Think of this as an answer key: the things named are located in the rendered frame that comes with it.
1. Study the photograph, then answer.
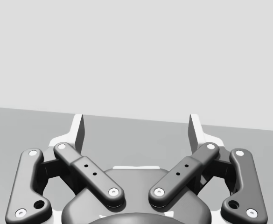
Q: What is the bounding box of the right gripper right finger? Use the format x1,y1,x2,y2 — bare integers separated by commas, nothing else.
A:
148,113,268,224

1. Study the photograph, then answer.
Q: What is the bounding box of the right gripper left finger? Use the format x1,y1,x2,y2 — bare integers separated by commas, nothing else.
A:
5,113,126,224

